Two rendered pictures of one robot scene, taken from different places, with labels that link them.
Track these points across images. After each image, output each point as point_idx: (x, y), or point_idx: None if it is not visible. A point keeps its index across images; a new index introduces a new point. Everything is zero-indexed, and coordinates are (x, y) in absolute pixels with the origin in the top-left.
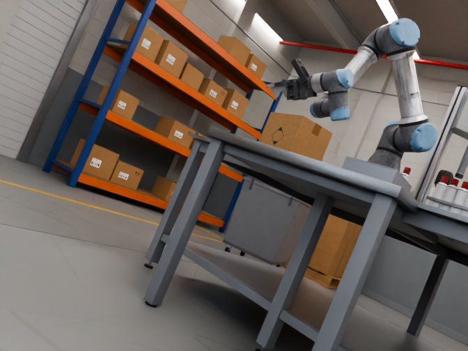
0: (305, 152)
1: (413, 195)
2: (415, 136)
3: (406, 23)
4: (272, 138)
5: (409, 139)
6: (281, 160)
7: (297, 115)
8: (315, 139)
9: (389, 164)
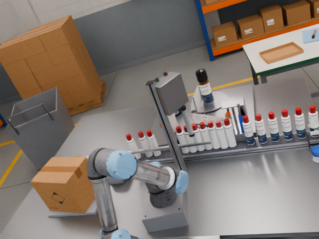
0: (87, 190)
1: (175, 163)
2: (179, 192)
3: (119, 163)
4: (55, 199)
5: (175, 192)
6: None
7: (60, 184)
8: (83, 176)
9: (168, 197)
